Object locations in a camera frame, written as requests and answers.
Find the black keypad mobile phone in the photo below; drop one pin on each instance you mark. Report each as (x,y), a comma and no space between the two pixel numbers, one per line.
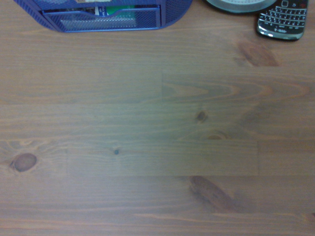
(283,22)

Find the green packet in organizer drawer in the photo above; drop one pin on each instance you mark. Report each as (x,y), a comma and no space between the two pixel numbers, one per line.
(120,12)

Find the blue mesh desk organizer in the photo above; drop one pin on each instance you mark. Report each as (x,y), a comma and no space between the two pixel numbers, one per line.
(103,24)

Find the black round alarm clock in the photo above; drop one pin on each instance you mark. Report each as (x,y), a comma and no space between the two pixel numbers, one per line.
(241,6)

